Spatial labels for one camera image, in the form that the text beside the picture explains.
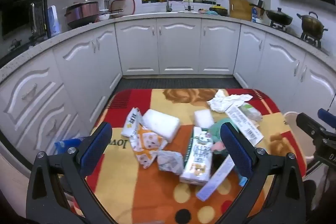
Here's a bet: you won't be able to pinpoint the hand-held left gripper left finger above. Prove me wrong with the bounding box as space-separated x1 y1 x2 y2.
26 122 113 220

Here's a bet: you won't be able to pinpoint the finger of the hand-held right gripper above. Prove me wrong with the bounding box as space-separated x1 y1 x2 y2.
318 108 336 132
296 112 336 145

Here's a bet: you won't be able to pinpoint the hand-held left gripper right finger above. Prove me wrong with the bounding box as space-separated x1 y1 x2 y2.
220 121 307 224

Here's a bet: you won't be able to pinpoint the beige round waste bin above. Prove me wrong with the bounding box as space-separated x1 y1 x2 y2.
284 111 317 160

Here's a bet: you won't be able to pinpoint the green pink fuzzy cloth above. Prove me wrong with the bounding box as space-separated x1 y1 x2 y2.
207 120 238 156

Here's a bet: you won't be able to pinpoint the green white plastic bag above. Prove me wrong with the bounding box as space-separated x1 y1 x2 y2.
238 103 263 122

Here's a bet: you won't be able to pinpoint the white tissue pack yellow logo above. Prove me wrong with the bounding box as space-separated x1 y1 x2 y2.
121 107 143 138

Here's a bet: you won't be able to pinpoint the white paper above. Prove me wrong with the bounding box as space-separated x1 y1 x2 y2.
207 89 254 113

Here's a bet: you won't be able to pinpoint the white carton with printed label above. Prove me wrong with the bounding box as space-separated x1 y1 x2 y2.
225 105 264 147

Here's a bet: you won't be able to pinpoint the long plain white box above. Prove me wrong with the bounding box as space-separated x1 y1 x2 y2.
196 154 236 202

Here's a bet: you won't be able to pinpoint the small white foam block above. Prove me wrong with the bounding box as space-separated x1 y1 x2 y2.
194 109 215 130

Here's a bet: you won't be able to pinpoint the orange patterned wrapper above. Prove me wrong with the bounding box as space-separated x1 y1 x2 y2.
129 123 168 169

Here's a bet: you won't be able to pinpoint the crumpled grey printed wrapper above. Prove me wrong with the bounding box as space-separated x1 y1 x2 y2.
157 150 184 174

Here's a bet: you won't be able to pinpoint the large white foam block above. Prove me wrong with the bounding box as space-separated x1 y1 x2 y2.
142 109 181 143

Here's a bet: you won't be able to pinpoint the red yellow printed blanket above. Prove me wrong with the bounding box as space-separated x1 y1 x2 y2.
70 88 307 224

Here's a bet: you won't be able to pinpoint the black gas stove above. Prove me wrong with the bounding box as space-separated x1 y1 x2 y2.
270 21 323 49

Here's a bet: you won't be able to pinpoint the dark ribbed floor mat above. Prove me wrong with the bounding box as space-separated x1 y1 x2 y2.
115 77 243 90

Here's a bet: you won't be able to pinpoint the black wok with lid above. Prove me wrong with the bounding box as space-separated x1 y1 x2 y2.
265 7 293 26

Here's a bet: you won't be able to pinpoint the speckled stone countertop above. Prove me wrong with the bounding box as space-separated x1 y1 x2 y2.
0 11 336 81

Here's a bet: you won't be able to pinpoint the white kitchen base cabinets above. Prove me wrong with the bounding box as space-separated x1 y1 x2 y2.
0 17 336 169

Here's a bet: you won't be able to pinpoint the white blue packet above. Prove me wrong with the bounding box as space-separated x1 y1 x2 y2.
48 5 61 37

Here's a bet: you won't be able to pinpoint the copper rice cooker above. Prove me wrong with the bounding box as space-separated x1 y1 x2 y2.
65 0 100 29

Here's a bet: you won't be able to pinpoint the wooden cutting board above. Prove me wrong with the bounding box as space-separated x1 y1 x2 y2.
229 0 254 21

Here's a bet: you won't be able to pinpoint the black pot yellow lid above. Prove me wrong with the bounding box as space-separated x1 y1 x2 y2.
209 4 229 17

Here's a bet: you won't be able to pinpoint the black dish rack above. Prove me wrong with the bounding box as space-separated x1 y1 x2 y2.
104 0 135 18

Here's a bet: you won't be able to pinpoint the black countertop oven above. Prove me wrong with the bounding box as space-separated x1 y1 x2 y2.
0 0 51 43

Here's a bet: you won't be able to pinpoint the bronze pot with handle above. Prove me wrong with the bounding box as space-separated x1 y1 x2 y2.
297 11 328 39

